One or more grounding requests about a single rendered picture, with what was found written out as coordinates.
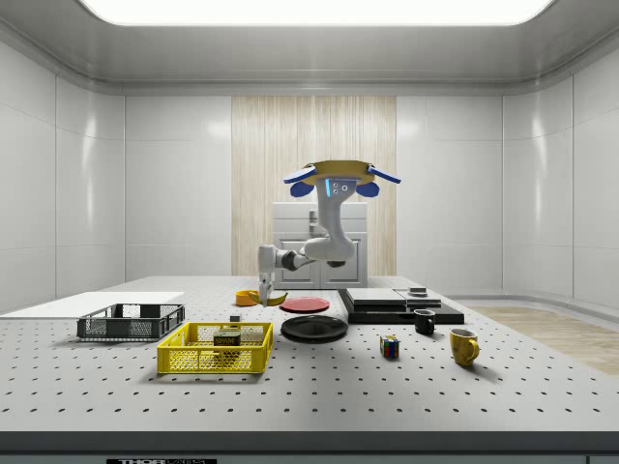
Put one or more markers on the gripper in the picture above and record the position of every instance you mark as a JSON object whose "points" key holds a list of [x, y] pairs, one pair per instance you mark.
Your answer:
{"points": [[266, 282]]}

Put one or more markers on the banana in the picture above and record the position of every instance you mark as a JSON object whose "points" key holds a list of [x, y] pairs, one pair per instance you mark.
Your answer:
{"points": [[278, 300]]}

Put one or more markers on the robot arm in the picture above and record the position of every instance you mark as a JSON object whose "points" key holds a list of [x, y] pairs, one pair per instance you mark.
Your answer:
{"points": [[330, 217]]}

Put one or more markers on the yellow bowl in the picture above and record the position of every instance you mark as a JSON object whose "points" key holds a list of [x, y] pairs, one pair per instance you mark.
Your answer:
{"points": [[243, 298]]}

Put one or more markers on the red plate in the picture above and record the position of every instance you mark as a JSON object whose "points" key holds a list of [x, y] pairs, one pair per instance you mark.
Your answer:
{"points": [[304, 304]]}

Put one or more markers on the black plate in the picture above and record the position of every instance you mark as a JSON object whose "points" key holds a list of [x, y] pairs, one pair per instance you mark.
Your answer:
{"points": [[314, 331]]}

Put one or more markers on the flat-sided can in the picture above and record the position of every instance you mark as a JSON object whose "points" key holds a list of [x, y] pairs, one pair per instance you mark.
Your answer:
{"points": [[226, 339]]}

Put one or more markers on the white cabinet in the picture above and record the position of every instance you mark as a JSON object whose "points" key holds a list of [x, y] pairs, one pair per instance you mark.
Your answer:
{"points": [[290, 215]]}

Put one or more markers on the yellow basket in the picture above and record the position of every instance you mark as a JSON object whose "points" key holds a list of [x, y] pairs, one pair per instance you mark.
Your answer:
{"points": [[213, 365]]}

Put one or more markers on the puzzle cube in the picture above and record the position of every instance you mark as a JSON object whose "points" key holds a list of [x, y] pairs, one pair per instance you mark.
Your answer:
{"points": [[390, 347]]}

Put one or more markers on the black mug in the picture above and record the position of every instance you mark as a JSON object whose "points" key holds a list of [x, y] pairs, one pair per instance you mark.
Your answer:
{"points": [[423, 323]]}

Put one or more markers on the dark grey basket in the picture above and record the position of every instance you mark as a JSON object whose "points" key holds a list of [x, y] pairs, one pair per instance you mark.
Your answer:
{"points": [[97, 329]]}

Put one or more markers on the yellow mug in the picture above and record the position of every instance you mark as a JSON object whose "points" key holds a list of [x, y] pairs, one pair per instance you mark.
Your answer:
{"points": [[462, 349]]}

